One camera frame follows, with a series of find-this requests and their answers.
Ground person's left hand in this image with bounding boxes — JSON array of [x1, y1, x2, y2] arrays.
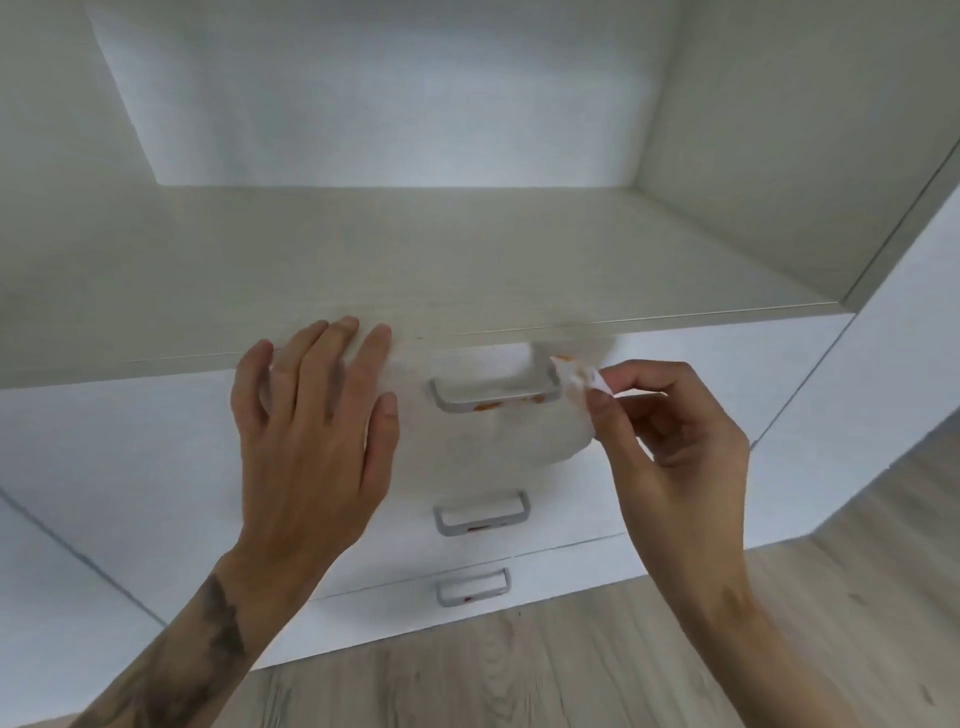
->
[[213, 314, 401, 605]]

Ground white cabinet door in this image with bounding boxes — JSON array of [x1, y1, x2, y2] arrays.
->
[[0, 487, 168, 728], [749, 153, 960, 556]]

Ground grey drawer handle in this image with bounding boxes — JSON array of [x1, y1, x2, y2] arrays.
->
[[432, 491, 532, 538], [429, 341, 562, 414], [436, 567, 512, 607]]

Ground white wooden cabinet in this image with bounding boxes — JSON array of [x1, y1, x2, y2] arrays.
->
[[0, 0, 960, 676]]

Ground white stained wipe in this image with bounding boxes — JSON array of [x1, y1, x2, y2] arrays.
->
[[551, 354, 615, 410]]

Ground person's right hand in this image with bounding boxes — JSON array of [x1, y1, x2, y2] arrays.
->
[[584, 359, 751, 631]]

